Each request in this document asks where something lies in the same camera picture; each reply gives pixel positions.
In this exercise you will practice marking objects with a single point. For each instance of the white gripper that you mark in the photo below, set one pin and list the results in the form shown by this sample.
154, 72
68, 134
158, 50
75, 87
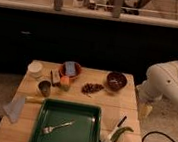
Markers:
144, 110

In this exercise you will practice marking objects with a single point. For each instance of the dark grape bunch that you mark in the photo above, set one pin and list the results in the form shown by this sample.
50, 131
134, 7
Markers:
91, 88

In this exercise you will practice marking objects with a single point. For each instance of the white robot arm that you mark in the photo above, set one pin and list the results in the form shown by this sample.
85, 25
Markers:
161, 80

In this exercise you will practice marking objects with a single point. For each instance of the green plastic tray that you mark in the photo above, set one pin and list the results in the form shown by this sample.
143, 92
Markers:
86, 126

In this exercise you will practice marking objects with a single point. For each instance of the green cucumber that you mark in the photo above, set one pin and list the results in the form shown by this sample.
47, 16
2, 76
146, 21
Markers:
120, 131

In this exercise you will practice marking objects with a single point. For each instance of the dark red bowl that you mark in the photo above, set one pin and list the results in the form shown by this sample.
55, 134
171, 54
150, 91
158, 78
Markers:
116, 80

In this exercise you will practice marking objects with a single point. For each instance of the white black peeler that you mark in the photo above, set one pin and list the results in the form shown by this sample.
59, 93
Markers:
107, 138

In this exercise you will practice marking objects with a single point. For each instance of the orange yellow fruit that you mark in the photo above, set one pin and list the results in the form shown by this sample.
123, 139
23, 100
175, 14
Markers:
65, 83

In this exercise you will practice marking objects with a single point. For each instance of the blue sponge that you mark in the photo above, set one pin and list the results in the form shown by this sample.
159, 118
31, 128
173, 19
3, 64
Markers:
70, 68

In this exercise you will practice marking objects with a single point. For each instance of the brown block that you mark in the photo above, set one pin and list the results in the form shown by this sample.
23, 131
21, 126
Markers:
55, 77

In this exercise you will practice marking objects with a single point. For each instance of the silver metal fork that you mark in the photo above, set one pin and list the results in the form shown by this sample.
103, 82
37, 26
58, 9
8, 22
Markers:
49, 129

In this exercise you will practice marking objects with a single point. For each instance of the grey metal cup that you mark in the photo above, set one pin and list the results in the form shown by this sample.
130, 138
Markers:
44, 87

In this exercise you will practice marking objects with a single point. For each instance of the white cup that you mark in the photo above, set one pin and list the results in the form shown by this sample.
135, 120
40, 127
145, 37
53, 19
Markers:
35, 69

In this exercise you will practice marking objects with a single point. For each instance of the spatula with wooden handle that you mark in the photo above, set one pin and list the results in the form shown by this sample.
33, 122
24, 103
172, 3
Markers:
13, 109

